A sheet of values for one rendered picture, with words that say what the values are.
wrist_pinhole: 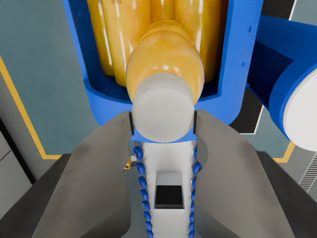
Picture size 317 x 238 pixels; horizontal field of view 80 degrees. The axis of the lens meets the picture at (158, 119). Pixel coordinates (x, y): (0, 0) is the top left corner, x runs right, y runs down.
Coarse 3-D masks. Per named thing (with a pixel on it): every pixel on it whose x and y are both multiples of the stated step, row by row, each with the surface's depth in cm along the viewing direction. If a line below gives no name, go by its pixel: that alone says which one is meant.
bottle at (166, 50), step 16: (160, 32) 16; (176, 32) 17; (144, 48) 14; (160, 48) 14; (176, 48) 14; (192, 48) 15; (128, 64) 15; (144, 64) 13; (160, 64) 13; (176, 64) 13; (192, 64) 14; (128, 80) 15; (144, 80) 12; (176, 80) 12; (192, 80) 14; (192, 96) 13
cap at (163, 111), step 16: (160, 80) 12; (144, 96) 11; (160, 96) 11; (176, 96) 11; (144, 112) 11; (160, 112) 11; (176, 112) 11; (192, 112) 11; (144, 128) 12; (160, 128) 12; (176, 128) 12
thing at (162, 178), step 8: (160, 176) 72; (168, 176) 72; (176, 176) 72; (160, 184) 69; (168, 184) 69; (176, 184) 69; (160, 192) 64; (168, 192) 64; (176, 192) 64; (160, 200) 62; (168, 200) 62; (176, 200) 61; (160, 208) 61; (168, 208) 61; (176, 208) 61; (184, 208) 61
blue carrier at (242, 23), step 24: (72, 0) 29; (240, 0) 19; (72, 24) 28; (240, 24) 21; (96, 48) 37; (240, 48) 23; (96, 72) 38; (216, 72) 42; (240, 72) 25; (96, 96) 27; (120, 96) 38; (216, 96) 25; (240, 96) 28; (96, 120) 31
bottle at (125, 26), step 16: (112, 0) 25; (128, 0) 25; (144, 0) 26; (112, 16) 26; (128, 16) 26; (144, 16) 27; (112, 32) 27; (128, 32) 27; (144, 32) 28; (112, 48) 29; (128, 48) 28; (112, 64) 32
